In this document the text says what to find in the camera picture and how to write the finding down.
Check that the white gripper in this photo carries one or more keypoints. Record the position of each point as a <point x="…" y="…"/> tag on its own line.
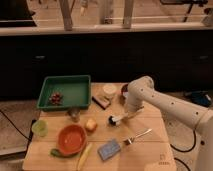
<point x="132" y="107"/>

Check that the white handled black brush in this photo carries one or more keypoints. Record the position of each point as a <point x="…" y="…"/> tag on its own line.
<point x="116" y="120"/>

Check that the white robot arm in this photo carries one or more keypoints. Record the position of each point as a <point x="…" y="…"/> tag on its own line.
<point x="196" y="117"/>

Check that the dark purple bowl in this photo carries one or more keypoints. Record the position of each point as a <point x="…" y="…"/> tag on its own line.
<point x="124" y="93"/>

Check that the red orange bowl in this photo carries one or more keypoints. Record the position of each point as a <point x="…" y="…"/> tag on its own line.
<point x="71" y="139"/>

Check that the silver fork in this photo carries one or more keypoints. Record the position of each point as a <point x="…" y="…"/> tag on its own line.
<point x="132" y="139"/>

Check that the brown wooden block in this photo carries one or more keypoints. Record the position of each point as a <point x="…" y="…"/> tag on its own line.
<point x="101" y="101"/>

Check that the blue sponge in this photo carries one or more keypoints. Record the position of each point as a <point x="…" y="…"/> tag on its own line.
<point x="109" y="149"/>

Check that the yellow red apple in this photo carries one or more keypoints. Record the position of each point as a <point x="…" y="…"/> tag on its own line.
<point x="91" y="125"/>

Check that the yellow banana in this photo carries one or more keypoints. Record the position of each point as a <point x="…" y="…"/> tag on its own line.
<point x="84" y="156"/>

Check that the green plastic tray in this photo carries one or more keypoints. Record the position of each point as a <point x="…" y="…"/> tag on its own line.
<point x="75" y="91"/>

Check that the blue object on floor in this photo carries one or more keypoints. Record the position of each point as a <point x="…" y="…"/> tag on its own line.
<point x="201" y="98"/>

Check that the red berry cluster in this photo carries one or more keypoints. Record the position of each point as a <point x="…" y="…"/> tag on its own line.
<point x="55" y="99"/>

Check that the green vegetable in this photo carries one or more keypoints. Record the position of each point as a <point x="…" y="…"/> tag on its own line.
<point x="56" y="153"/>

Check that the green plastic cup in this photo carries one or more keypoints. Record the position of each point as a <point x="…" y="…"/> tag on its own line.
<point x="39" y="128"/>

